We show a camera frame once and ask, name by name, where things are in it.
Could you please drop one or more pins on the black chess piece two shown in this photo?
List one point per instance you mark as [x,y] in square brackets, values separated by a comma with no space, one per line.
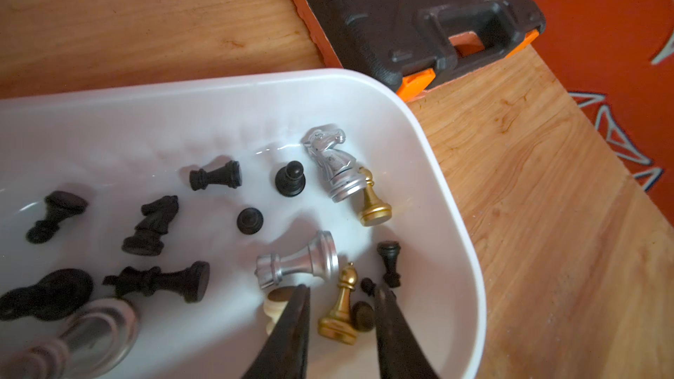
[146,240]

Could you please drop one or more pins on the black orange tool case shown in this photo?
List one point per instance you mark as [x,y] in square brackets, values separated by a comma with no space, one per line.
[414,46]

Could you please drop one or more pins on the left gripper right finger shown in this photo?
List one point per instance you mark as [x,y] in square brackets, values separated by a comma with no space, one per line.
[399,354]

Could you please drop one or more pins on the white rectangular storage box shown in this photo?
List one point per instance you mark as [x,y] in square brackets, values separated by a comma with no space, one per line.
[123,148]

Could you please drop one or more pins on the gold chess pawn bottom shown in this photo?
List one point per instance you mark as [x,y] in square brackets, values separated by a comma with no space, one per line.
[337,324]

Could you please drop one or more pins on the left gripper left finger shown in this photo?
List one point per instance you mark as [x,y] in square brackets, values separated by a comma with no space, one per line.
[285,352]

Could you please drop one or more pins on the black chess piece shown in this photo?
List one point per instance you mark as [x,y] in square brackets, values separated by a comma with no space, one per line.
[56,296]

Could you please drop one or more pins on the silver chess knight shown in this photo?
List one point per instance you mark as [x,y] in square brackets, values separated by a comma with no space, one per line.
[339,168]

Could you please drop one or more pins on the cream chess pawn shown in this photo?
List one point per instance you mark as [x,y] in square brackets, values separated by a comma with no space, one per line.
[275,304]

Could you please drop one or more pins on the gold chess piece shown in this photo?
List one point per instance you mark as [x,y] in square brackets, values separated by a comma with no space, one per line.
[375,211]

